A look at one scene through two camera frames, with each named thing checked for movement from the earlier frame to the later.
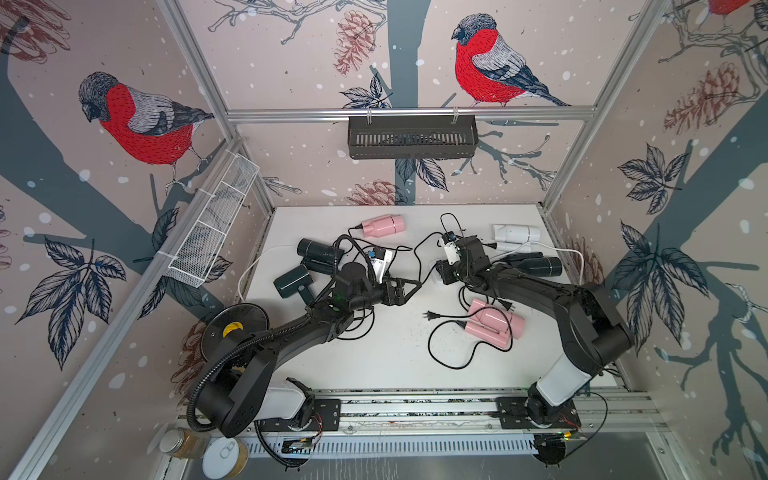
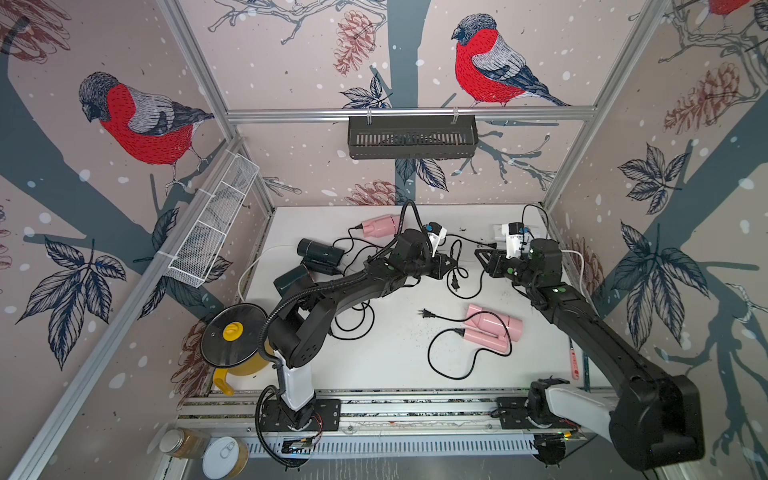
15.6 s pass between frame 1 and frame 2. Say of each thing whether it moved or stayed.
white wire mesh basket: stayed
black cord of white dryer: moved
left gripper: moved
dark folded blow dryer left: stayed
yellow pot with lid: stayed
